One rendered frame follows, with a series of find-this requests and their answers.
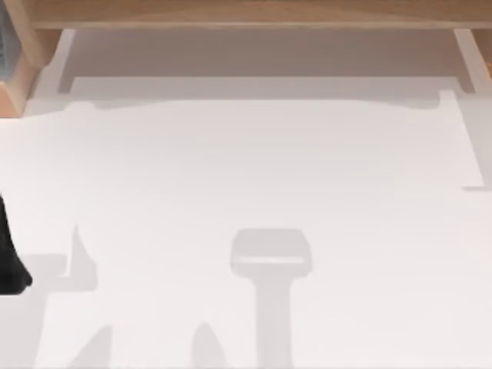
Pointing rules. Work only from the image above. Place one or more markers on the wooden cupboard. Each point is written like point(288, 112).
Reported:
point(253, 13)

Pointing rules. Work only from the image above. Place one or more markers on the pale wooden drawer front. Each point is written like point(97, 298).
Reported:
point(19, 65)

